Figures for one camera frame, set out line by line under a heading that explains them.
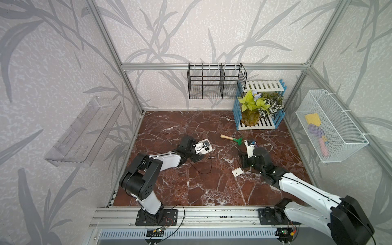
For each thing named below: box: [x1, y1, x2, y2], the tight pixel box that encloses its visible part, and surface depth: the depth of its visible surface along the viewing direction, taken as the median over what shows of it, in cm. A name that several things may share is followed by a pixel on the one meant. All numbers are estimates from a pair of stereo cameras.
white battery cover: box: [231, 166, 244, 178], surface depth 90 cm
